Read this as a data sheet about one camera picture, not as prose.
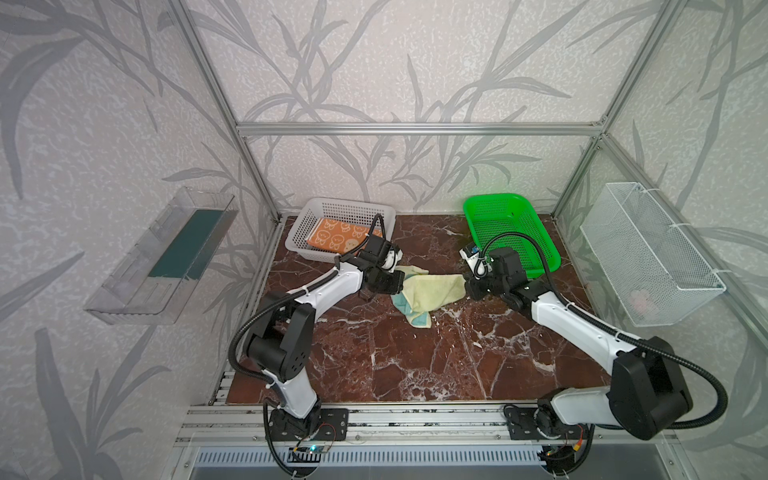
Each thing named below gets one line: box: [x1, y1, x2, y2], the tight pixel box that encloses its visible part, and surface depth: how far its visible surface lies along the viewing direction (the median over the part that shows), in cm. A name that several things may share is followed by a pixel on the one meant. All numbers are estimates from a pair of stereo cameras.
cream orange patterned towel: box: [306, 217, 383, 254], surface depth 111 cm
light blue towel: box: [390, 265, 466, 328], surface depth 93 cm
